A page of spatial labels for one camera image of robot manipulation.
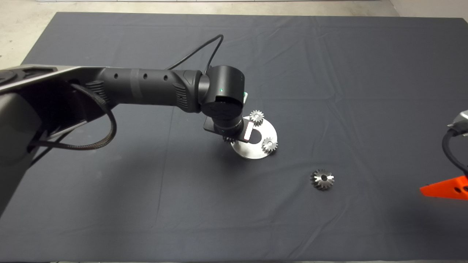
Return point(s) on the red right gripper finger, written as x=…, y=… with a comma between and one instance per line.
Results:
x=449, y=188

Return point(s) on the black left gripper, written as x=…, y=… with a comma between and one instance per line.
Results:
x=237, y=132

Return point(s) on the pink-white gear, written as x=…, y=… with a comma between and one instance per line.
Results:
x=228, y=139

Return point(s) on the larger steel gear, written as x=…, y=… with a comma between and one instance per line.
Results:
x=322, y=179

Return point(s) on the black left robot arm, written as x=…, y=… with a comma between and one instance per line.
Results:
x=146, y=87

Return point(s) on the small steel gear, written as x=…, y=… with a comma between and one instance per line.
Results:
x=270, y=145
x=257, y=116

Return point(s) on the round metal plate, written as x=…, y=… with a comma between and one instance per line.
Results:
x=252, y=152

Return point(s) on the dark grey table cloth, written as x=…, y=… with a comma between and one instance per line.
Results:
x=329, y=54

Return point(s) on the green left camera mount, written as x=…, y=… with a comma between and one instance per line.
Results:
x=245, y=98

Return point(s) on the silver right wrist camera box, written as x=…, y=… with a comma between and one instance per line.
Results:
x=459, y=120

